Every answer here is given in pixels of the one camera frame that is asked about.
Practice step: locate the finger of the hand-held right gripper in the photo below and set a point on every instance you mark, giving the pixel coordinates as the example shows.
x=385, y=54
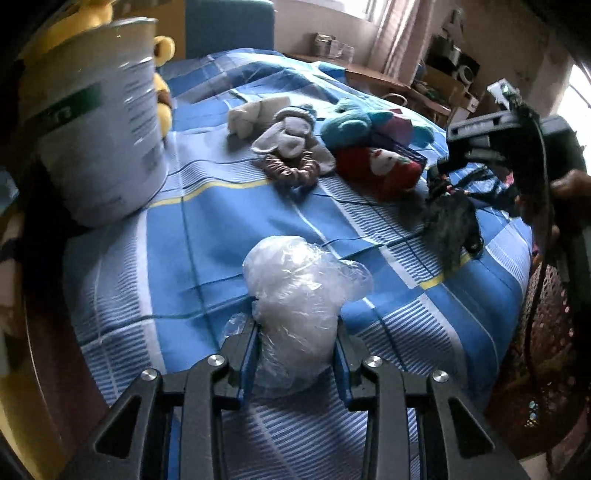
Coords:
x=450, y=168
x=485, y=194

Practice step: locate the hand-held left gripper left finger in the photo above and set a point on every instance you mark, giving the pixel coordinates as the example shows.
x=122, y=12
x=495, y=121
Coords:
x=247, y=364

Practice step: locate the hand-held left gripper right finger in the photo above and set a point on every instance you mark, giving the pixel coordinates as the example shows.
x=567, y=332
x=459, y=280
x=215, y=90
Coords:
x=342, y=369

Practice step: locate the white stuffing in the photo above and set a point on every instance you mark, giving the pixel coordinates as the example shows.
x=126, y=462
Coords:
x=295, y=295

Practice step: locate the red plush toy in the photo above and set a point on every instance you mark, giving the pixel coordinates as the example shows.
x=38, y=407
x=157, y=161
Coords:
x=355, y=168

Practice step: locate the grey sock with blue band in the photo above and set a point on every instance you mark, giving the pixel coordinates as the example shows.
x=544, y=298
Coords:
x=291, y=138

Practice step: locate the brown scrunchie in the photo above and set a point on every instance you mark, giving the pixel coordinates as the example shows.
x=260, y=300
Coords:
x=277, y=173

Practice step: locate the white sock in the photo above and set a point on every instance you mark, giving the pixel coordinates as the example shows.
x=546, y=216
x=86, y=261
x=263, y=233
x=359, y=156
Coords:
x=254, y=117

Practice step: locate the person's right hand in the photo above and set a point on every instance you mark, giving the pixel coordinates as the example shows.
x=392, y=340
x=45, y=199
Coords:
x=572, y=184

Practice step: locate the brown cardboard box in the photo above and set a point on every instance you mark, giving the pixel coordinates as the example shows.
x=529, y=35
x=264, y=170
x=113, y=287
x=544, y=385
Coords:
x=443, y=85

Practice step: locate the dark device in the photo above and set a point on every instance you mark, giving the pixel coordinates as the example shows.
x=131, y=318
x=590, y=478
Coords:
x=455, y=57

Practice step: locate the teal plush toy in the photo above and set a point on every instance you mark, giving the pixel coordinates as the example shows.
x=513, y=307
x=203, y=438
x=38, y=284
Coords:
x=344, y=127

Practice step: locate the pale curtain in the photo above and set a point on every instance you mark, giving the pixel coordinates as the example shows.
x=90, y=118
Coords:
x=397, y=32

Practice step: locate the blue checked bedsheet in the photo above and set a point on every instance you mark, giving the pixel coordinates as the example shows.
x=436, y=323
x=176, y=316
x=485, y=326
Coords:
x=231, y=221

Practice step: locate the clear container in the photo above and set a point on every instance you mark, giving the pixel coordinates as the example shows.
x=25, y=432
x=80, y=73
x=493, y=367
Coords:
x=325, y=44
x=345, y=50

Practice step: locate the dark sequined cloth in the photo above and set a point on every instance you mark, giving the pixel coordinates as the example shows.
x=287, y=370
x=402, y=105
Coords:
x=545, y=369

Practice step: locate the padded headboard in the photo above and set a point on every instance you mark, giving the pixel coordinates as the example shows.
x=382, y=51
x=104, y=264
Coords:
x=231, y=27

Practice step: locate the white tin can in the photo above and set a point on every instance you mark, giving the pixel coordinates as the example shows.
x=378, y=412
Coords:
x=92, y=138

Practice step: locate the yellow plush toy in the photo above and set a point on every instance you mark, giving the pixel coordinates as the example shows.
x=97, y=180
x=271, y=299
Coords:
x=74, y=23

